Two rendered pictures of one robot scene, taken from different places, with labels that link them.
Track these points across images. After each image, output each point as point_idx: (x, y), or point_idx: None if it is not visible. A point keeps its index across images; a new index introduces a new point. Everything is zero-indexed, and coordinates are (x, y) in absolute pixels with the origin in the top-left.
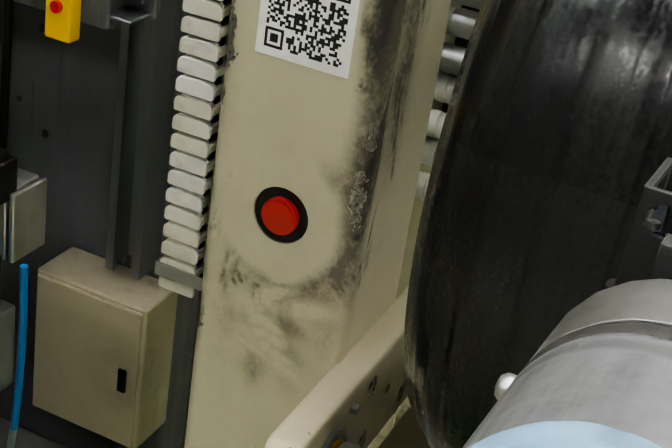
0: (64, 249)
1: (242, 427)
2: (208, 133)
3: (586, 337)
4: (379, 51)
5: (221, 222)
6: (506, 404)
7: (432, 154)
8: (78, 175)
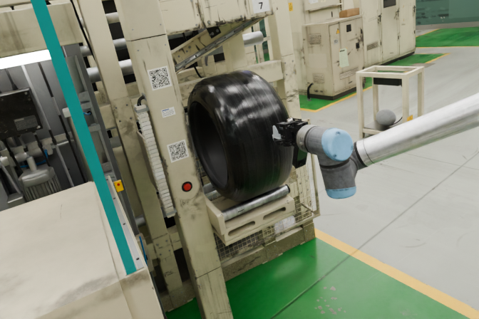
0: None
1: (195, 229)
2: (166, 183)
3: (309, 131)
4: (192, 149)
5: (177, 196)
6: (314, 137)
7: None
8: None
